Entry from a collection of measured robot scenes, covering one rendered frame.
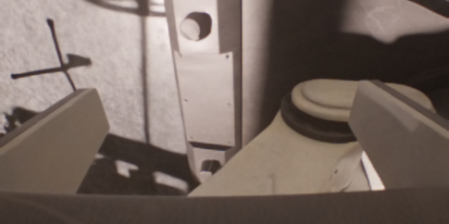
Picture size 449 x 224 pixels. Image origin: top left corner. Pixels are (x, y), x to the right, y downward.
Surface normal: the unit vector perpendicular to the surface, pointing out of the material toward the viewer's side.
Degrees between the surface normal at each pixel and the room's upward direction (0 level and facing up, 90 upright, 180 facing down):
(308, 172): 90
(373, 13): 0
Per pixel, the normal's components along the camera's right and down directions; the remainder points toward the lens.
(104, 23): -0.21, 0.50
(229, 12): 0.54, 0.40
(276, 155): -0.04, -0.87
